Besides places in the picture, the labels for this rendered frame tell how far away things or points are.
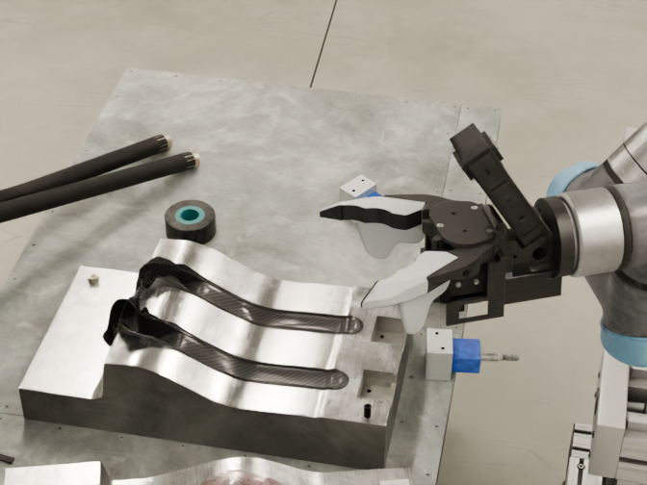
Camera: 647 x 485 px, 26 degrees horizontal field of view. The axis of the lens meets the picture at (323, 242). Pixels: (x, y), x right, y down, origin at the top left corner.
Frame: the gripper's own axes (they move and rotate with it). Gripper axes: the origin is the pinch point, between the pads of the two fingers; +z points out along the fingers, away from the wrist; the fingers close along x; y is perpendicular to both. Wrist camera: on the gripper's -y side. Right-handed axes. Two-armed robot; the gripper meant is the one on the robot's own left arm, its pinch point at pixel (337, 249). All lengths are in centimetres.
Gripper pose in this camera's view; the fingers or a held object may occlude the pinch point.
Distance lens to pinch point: 117.9
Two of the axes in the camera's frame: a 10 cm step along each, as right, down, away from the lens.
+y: 0.3, 8.5, 5.3
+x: -2.3, -5.1, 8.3
